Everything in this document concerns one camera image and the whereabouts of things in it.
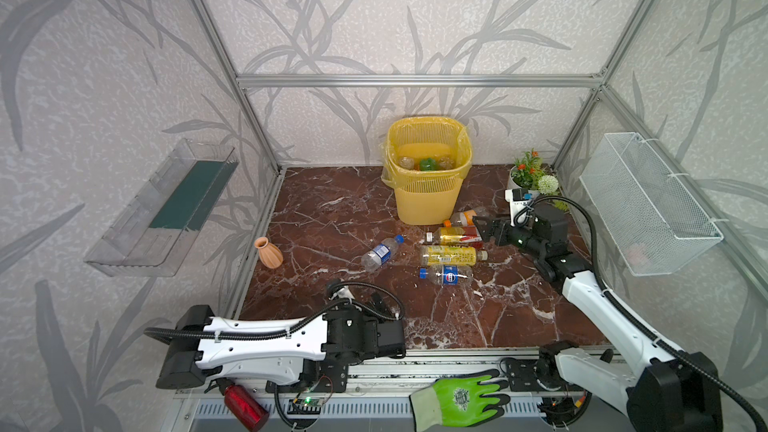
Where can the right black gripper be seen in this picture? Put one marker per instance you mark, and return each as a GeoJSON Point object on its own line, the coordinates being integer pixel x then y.
{"type": "Point", "coordinates": [501, 231]}

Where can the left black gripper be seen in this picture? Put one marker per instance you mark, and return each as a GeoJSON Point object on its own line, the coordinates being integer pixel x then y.
{"type": "Point", "coordinates": [384, 309]}

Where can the Pepsi bottle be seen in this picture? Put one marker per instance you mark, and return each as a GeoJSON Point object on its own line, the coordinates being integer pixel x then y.
{"type": "Point", "coordinates": [447, 275]}

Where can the green plastic bottle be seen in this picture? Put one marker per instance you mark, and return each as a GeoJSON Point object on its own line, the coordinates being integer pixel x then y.
{"type": "Point", "coordinates": [428, 164]}

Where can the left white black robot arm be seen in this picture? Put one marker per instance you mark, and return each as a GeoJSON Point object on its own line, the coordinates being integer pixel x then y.
{"type": "Point", "coordinates": [290, 355]}

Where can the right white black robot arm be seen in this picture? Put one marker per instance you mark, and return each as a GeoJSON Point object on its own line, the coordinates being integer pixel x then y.
{"type": "Point", "coordinates": [663, 387]}

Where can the yellow plastic waste bin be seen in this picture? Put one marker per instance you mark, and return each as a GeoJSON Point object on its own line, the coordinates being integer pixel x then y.
{"type": "Point", "coordinates": [426, 197]}

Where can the potted artificial flower plant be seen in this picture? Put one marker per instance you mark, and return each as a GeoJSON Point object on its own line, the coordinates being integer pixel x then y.
{"type": "Point", "coordinates": [529, 172]}

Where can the clear bottle blue cap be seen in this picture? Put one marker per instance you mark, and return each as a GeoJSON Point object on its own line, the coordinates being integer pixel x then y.
{"type": "Point", "coordinates": [381, 253]}

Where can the green circuit board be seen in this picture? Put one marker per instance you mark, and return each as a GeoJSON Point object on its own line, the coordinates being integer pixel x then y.
{"type": "Point", "coordinates": [306, 405]}

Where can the orange label clear bottle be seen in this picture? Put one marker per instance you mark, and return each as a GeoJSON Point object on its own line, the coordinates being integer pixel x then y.
{"type": "Point", "coordinates": [461, 219]}

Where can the red yellow label bottle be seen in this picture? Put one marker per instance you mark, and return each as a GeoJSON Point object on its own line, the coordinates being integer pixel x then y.
{"type": "Point", "coordinates": [455, 236]}

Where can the yellow label tea bottle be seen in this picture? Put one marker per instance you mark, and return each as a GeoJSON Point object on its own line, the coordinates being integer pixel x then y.
{"type": "Point", "coordinates": [436, 255]}

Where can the small terracotta vase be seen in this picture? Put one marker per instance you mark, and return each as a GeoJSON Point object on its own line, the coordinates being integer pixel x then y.
{"type": "Point", "coordinates": [269, 255]}

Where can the red spray bottle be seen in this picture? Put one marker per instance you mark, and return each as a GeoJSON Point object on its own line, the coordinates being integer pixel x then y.
{"type": "Point", "coordinates": [242, 405]}

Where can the green black work glove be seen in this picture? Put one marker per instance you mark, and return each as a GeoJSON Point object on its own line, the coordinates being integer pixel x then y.
{"type": "Point", "coordinates": [460, 401]}

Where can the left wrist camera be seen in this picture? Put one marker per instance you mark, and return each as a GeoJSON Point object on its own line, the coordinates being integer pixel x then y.
{"type": "Point", "coordinates": [343, 293]}

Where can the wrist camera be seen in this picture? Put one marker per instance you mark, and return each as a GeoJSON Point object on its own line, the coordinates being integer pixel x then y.
{"type": "Point", "coordinates": [519, 200]}
{"type": "Point", "coordinates": [343, 293]}

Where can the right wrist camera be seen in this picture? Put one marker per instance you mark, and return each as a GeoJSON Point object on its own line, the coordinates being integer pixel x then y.
{"type": "Point", "coordinates": [519, 200]}

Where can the white wire mesh basket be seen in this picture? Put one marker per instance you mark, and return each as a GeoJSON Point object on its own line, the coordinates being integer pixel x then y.
{"type": "Point", "coordinates": [655, 222]}

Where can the clear acrylic wall shelf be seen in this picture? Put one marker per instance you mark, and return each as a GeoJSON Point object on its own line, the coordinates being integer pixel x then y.
{"type": "Point", "coordinates": [158, 228]}

